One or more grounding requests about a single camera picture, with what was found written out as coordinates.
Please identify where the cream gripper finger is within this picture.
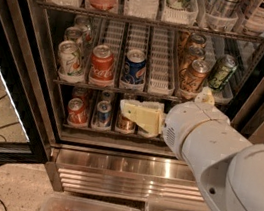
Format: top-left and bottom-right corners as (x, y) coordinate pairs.
(120, 99), (165, 135)
(194, 86), (215, 105)

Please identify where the white 7up can front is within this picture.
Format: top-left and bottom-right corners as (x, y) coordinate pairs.
(58, 40), (82, 76)

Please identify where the white 7up can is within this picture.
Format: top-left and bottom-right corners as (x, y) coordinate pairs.
(58, 40), (82, 76)
(63, 26), (83, 50)
(74, 15), (94, 46)

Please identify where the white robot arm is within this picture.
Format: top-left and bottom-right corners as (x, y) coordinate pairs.
(120, 87), (264, 211)

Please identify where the orange soda can front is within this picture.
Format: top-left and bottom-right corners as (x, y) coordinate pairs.
(180, 59), (211, 93)

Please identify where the orange soda can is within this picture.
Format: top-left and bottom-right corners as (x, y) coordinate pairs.
(179, 46), (206, 72)
(180, 59), (211, 93)
(185, 33), (207, 48)

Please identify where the orange can bottom shelf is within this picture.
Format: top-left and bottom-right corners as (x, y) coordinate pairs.
(116, 115), (135, 132)

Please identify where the green soda can middle shelf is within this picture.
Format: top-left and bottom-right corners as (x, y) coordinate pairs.
(207, 54), (238, 91)

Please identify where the empty white can tray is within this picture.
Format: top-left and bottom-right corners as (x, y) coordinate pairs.
(147, 28), (175, 96)

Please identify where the blue can bottom shelf left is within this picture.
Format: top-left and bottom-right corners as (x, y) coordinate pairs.
(97, 100), (112, 127)

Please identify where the blue pepsi can middle shelf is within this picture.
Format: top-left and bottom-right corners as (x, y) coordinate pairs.
(122, 49), (147, 85)

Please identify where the orange soda can rear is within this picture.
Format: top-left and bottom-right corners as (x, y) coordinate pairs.
(185, 33), (207, 48)

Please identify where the red coca-cola can middle shelf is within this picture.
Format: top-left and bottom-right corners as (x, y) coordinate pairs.
(90, 44), (115, 81)

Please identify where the red can bottom shelf front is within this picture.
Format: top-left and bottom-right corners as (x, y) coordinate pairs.
(67, 98), (88, 125)

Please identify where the stainless steel fridge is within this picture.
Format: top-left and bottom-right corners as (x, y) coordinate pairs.
(0, 0), (264, 211)

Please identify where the white 7up can rear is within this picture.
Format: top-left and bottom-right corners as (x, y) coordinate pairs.
(74, 15), (94, 46)

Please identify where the open fridge glass door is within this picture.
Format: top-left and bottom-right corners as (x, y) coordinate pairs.
(0, 0), (48, 164)

